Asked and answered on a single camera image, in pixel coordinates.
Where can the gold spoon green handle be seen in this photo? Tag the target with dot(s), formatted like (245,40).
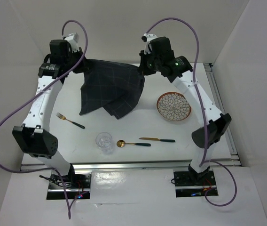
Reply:
(122,143)

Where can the dark grey checked cloth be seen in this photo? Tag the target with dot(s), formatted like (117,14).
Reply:
(116,87)

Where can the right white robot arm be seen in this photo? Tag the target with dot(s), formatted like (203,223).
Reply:
(213,122)

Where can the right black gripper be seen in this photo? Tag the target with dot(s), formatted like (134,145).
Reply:
(144,56)

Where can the clear drinking glass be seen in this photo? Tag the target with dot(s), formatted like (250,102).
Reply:
(105,142)

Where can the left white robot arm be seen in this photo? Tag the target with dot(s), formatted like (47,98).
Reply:
(33,136)

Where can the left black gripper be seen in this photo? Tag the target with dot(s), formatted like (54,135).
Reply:
(83,66)

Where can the gold knife green handle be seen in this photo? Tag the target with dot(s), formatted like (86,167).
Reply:
(157,139)

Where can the gold fork green handle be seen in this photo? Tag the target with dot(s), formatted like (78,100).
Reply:
(62,117)

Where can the floral patterned plate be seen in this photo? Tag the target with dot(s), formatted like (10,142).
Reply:
(173,106)

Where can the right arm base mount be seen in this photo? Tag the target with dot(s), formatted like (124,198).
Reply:
(185,186)

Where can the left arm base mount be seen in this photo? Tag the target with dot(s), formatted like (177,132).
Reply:
(79,188)

